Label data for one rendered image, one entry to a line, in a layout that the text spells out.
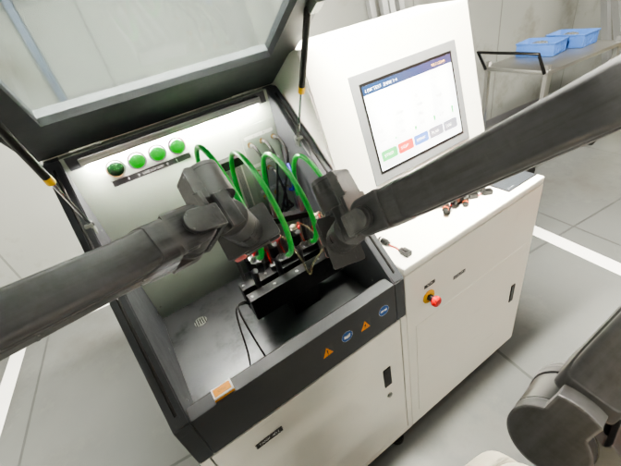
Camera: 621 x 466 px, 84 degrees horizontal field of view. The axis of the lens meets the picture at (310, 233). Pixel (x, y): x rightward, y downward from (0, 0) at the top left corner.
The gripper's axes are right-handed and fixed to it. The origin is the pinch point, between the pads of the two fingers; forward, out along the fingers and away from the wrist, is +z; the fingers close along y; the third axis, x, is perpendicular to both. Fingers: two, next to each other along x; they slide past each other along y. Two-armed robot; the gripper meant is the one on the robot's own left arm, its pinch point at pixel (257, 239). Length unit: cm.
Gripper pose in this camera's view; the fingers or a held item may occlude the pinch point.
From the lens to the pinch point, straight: 69.6
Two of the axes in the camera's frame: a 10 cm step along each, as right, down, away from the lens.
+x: 5.0, 8.4, -1.9
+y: -8.6, 5.1, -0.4
